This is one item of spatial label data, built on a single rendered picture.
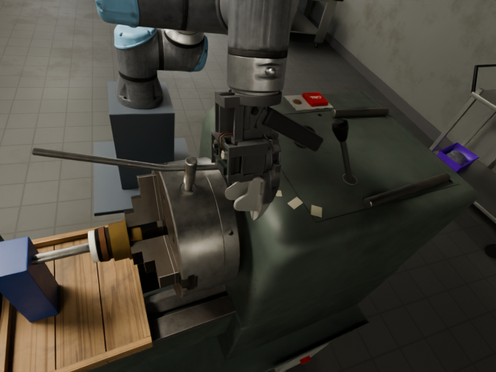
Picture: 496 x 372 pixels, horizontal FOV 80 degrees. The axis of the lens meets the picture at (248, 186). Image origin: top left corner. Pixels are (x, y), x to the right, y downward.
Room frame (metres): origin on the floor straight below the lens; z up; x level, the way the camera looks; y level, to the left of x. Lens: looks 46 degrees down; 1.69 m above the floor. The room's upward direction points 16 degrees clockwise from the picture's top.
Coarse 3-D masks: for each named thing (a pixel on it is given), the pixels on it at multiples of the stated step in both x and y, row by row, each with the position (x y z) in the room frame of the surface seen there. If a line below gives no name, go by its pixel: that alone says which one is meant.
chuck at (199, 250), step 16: (160, 176) 0.41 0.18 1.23; (176, 176) 0.41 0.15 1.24; (160, 192) 0.41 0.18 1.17; (176, 192) 0.37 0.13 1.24; (208, 192) 0.40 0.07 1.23; (176, 208) 0.34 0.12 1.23; (192, 208) 0.35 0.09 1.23; (208, 208) 0.37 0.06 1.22; (160, 224) 0.42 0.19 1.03; (176, 224) 0.31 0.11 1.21; (192, 224) 0.33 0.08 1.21; (208, 224) 0.34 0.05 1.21; (176, 240) 0.29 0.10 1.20; (192, 240) 0.30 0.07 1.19; (208, 240) 0.32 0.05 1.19; (176, 256) 0.29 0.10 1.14; (192, 256) 0.29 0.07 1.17; (208, 256) 0.30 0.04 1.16; (192, 272) 0.27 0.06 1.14; (208, 272) 0.28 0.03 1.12; (176, 288) 0.28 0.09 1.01; (192, 288) 0.26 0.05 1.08; (208, 288) 0.29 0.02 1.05
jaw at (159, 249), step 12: (144, 240) 0.33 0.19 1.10; (156, 240) 0.33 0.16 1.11; (168, 240) 0.34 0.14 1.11; (132, 252) 0.29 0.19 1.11; (144, 252) 0.30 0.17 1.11; (156, 252) 0.30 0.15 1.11; (168, 252) 0.31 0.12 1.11; (144, 264) 0.28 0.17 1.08; (156, 264) 0.28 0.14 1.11; (168, 264) 0.28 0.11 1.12; (168, 276) 0.26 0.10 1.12; (180, 276) 0.27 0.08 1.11; (192, 276) 0.27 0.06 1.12
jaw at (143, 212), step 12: (144, 180) 0.42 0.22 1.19; (156, 180) 0.43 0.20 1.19; (144, 192) 0.40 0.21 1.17; (156, 192) 0.41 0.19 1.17; (132, 204) 0.39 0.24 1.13; (144, 204) 0.38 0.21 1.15; (156, 204) 0.40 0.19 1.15; (132, 216) 0.36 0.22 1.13; (144, 216) 0.37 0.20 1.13; (156, 216) 0.38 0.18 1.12
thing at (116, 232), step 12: (96, 228) 0.32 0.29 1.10; (108, 228) 0.32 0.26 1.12; (120, 228) 0.33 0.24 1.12; (132, 228) 0.34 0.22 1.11; (96, 240) 0.29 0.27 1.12; (108, 240) 0.30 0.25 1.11; (120, 240) 0.31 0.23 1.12; (132, 240) 0.32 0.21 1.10; (108, 252) 0.28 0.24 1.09; (120, 252) 0.29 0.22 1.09
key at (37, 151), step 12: (48, 156) 0.28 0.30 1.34; (60, 156) 0.29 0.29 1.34; (72, 156) 0.30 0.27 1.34; (84, 156) 0.31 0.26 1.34; (96, 156) 0.32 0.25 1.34; (144, 168) 0.34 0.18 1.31; (156, 168) 0.35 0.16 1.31; (168, 168) 0.36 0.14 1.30; (180, 168) 0.37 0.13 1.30; (204, 168) 0.39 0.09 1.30; (216, 168) 0.40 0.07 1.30
